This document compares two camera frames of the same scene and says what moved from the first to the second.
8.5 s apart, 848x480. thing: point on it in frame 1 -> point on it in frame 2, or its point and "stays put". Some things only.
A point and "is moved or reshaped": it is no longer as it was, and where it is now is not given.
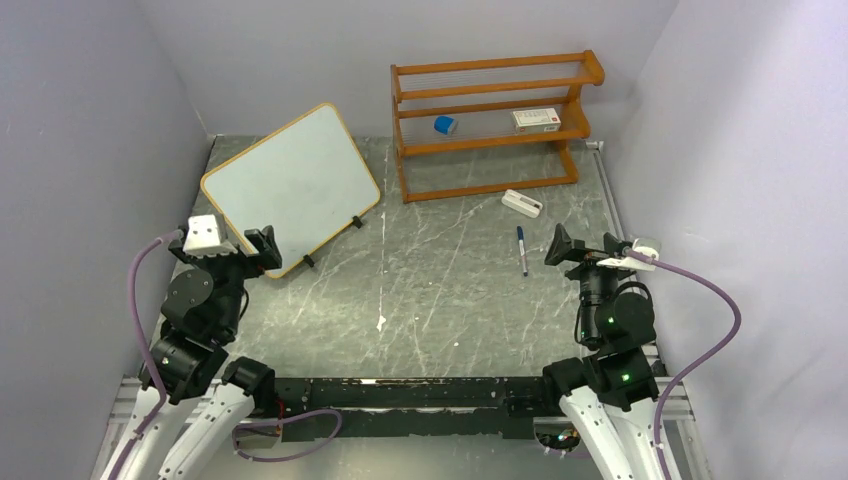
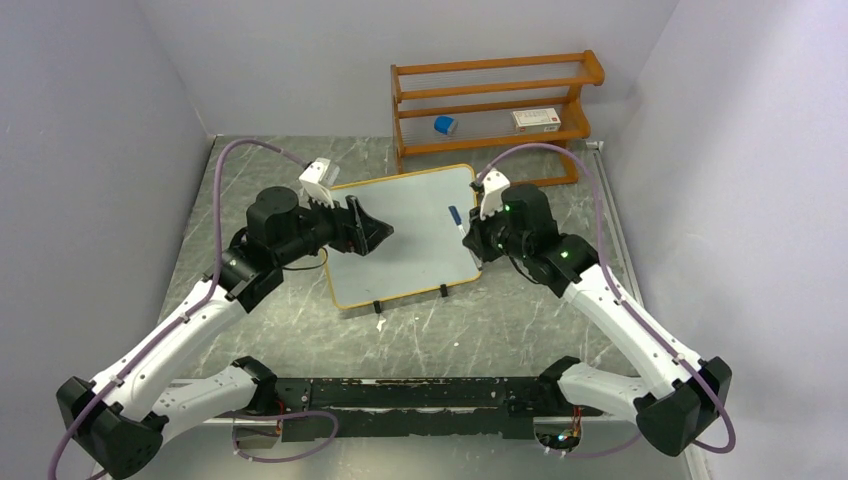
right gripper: [563, 247] -> [475, 238]
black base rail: [417, 407] stays put
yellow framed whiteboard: [306, 181] -> [424, 251]
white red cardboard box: [536, 120] stays put
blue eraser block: [443, 124] stays put
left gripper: [263, 242] -> [359, 237]
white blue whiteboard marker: [520, 236] is moved or reshaped
